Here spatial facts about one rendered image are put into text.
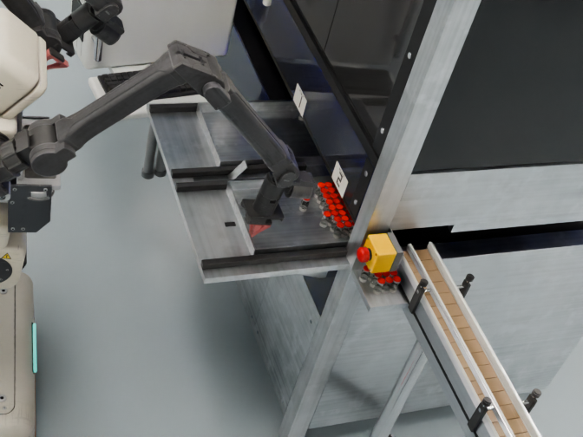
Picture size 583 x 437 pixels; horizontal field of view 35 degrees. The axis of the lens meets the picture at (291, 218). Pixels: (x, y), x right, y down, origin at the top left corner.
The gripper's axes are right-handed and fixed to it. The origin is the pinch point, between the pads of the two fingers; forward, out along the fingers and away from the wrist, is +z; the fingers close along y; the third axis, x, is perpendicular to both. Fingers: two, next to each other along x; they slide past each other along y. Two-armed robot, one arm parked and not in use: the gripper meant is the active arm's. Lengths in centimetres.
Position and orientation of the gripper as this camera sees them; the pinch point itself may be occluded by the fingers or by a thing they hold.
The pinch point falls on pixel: (252, 233)
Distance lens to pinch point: 242.2
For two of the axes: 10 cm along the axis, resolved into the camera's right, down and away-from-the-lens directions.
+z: -3.5, 7.1, 6.1
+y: 8.9, 0.4, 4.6
